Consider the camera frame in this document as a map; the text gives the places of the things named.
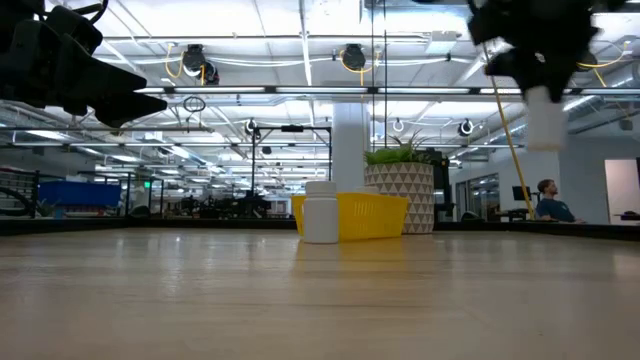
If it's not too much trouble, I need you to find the triangle patterned plant pot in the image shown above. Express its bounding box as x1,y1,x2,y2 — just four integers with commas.
363,162,435,235

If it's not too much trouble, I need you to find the tall black cabinet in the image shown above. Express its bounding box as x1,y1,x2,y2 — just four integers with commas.
429,147,455,225

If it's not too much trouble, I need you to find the square building column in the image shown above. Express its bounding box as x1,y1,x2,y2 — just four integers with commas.
331,102,372,195

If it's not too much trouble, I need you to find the yellow plastic basket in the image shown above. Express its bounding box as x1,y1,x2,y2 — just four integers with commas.
291,192,410,244

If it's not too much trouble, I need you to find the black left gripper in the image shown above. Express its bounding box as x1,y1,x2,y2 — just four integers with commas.
0,0,169,128

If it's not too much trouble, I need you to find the long ceiling light bar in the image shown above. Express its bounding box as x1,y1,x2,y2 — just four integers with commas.
133,85,640,96

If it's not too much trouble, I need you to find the green succulent plant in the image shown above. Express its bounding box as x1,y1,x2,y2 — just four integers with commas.
363,128,434,166

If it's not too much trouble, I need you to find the thin black hanging cable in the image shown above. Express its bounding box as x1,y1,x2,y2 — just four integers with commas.
382,0,389,151
369,0,376,151

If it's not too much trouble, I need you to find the large black ceiling cable reel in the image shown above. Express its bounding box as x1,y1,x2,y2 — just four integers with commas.
341,43,368,72
181,43,221,86

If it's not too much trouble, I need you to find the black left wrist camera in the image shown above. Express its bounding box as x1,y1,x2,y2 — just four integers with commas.
47,4,104,54

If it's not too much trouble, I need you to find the yellow hanging cord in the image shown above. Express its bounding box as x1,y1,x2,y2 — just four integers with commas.
480,42,536,220

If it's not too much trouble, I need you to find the black metal gantry frame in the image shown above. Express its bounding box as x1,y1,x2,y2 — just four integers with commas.
251,124,334,201

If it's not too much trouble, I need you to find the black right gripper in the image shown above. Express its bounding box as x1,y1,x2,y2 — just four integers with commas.
467,0,601,104

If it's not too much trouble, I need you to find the person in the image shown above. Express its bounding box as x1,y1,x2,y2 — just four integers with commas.
534,178,586,225

